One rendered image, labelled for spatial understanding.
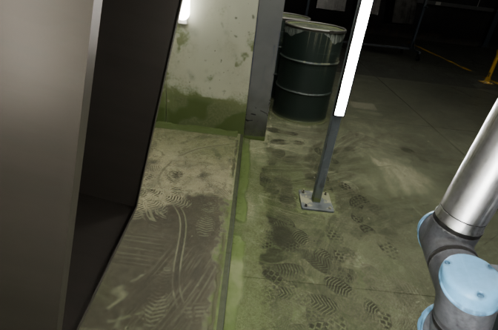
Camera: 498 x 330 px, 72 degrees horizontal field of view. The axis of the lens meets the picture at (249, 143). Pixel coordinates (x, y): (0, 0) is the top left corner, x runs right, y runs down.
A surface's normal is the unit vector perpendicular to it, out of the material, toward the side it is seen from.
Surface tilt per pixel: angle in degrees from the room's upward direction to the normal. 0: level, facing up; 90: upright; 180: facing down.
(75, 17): 90
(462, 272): 12
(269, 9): 90
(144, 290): 0
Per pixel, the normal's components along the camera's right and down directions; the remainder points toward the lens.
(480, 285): -0.10, -0.87
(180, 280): 0.11, -0.89
